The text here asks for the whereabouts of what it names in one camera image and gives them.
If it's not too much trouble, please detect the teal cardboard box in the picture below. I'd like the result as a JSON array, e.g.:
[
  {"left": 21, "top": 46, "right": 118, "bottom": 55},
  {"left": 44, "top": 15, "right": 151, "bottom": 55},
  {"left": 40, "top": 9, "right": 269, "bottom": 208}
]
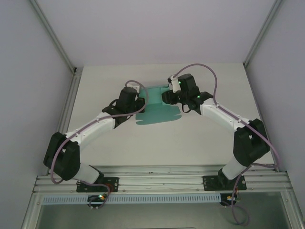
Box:
[{"left": 135, "top": 84, "right": 183, "bottom": 126}]

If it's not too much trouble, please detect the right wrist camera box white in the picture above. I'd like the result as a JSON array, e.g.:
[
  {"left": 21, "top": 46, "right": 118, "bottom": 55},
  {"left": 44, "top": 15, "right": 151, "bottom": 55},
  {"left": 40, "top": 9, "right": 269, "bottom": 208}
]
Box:
[{"left": 167, "top": 74, "right": 181, "bottom": 93}]

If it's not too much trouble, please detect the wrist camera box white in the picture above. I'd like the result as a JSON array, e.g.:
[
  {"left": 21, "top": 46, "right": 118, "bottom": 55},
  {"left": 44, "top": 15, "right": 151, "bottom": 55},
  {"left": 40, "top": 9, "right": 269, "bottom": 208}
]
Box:
[
  {"left": 124, "top": 81, "right": 140, "bottom": 92},
  {"left": 167, "top": 74, "right": 181, "bottom": 93}
]

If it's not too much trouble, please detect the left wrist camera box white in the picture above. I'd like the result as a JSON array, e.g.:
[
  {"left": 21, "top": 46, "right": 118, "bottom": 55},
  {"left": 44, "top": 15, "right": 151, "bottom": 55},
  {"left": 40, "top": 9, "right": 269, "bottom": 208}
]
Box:
[{"left": 124, "top": 81, "right": 140, "bottom": 92}]

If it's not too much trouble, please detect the aluminium side rail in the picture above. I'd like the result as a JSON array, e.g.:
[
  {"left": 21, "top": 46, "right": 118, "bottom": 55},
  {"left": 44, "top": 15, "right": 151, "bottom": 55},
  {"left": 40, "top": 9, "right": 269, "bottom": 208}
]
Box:
[{"left": 58, "top": 68, "right": 83, "bottom": 135}]

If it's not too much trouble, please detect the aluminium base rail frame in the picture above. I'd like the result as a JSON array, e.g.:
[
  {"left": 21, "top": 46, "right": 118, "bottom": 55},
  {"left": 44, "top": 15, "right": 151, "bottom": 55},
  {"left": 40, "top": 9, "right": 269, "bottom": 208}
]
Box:
[{"left": 32, "top": 164, "right": 293, "bottom": 194}]

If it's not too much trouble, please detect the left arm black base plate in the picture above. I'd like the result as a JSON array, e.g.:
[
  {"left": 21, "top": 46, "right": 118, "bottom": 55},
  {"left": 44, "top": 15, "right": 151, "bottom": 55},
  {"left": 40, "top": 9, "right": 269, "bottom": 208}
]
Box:
[{"left": 76, "top": 176, "right": 120, "bottom": 193}]

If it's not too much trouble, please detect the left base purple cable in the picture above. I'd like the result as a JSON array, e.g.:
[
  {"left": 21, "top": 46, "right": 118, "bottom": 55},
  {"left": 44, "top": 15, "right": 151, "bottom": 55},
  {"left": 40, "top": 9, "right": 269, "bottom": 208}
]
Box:
[{"left": 85, "top": 182, "right": 113, "bottom": 211}]

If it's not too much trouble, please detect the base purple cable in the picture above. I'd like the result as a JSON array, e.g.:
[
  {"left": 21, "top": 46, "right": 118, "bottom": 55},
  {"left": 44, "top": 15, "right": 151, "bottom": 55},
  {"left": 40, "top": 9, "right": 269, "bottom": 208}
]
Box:
[
  {"left": 85, "top": 182, "right": 113, "bottom": 211},
  {"left": 224, "top": 176, "right": 251, "bottom": 226}
]

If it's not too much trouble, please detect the aluminium frame post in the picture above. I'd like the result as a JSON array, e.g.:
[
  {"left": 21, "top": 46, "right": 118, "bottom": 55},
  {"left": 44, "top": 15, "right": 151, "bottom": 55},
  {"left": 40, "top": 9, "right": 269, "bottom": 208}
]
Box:
[
  {"left": 242, "top": 0, "right": 285, "bottom": 68},
  {"left": 28, "top": 0, "right": 77, "bottom": 73}
]

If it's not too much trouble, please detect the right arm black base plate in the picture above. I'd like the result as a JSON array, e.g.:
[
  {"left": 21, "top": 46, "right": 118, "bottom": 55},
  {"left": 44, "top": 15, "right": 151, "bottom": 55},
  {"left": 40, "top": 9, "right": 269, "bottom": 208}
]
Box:
[{"left": 202, "top": 175, "right": 246, "bottom": 191}]

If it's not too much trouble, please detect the slotted grey cable duct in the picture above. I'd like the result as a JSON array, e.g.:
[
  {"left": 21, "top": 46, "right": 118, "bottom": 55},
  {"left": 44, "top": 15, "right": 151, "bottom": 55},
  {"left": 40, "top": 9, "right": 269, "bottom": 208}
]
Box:
[{"left": 42, "top": 193, "right": 223, "bottom": 206}]

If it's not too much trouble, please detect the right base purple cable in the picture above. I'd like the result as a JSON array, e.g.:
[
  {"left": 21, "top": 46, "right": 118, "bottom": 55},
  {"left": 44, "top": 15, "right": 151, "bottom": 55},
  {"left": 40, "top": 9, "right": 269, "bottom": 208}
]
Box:
[{"left": 224, "top": 176, "right": 251, "bottom": 226}]

